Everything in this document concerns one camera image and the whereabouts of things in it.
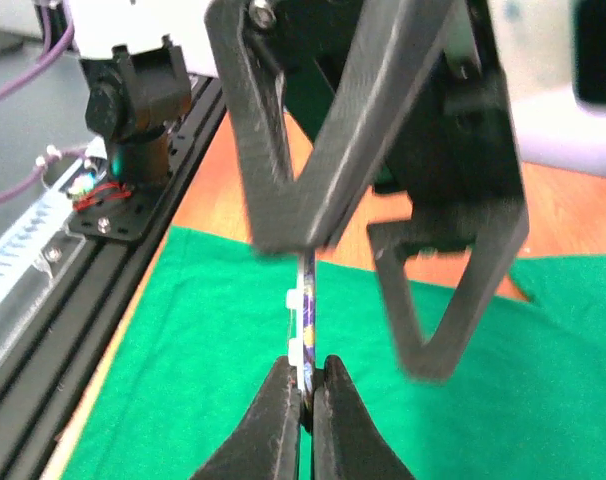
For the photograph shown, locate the round blue brooch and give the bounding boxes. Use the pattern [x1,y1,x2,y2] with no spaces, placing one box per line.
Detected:
[285,249,318,431]

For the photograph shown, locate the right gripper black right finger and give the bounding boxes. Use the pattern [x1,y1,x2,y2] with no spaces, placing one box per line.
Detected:
[312,355,414,480]

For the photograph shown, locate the small circuit board with led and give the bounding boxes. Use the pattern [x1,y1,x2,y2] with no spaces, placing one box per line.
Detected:
[66,174,133,212]

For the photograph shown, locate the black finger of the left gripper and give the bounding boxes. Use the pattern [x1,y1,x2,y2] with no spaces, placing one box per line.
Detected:
[367,199,529,381]

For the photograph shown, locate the black aluminium rail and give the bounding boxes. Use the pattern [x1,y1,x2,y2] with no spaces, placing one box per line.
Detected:
[0,77,225,479]

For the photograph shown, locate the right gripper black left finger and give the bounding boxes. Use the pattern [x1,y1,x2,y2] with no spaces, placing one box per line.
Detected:
[192,356,302,480]

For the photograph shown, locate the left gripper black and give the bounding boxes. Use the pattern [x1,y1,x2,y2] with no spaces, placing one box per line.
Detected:
[205,1,526,254]

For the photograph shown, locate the green t-shirt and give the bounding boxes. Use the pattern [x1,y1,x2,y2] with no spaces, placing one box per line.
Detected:
[65,228,606,479]

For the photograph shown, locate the light blue cable duct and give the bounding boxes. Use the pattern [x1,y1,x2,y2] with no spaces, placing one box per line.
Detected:
[0,149,105,305]

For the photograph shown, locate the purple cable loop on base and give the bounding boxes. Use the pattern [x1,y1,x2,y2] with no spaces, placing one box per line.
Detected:
[0,144,92,209]

